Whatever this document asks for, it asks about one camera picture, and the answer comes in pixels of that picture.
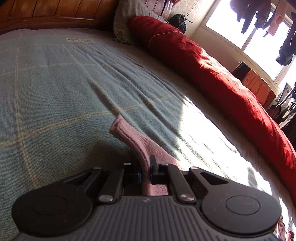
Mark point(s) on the wooden headboard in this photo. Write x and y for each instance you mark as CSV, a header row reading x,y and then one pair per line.
x,y
39,14

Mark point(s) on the orange hanging cloth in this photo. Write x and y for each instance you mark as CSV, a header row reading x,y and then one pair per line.
x,y
257,85

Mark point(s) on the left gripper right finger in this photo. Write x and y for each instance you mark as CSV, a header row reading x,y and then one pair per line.
x,y
176,184

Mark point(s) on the metal clothes rack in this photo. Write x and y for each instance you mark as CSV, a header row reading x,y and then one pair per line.
x,y
275,109

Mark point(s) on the black jacket with patch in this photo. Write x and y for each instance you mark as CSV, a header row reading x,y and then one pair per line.
x,y
286,119

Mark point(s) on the red duvet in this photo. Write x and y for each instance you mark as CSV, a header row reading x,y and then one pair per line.
x,y
227,94

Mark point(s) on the green plaid bed blanket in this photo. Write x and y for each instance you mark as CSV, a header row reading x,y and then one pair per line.
x,y
61,90

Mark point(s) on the black bag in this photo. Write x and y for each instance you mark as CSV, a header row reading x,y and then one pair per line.
x,y
179,21

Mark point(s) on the pink and white sweater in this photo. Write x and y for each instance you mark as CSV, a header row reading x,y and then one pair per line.
x,y
143,148

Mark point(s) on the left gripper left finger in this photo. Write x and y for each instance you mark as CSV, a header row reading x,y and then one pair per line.
x,y
126,181

